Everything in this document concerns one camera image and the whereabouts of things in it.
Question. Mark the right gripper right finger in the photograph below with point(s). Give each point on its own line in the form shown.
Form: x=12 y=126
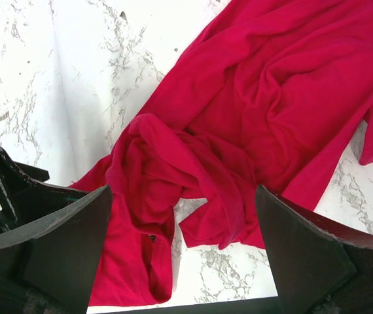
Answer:
x=318 y=264

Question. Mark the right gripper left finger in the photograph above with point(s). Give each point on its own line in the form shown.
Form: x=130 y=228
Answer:
x=51 y=238

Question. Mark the crimson red t shirt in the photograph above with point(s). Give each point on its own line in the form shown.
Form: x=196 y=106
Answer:
x=271 y=93

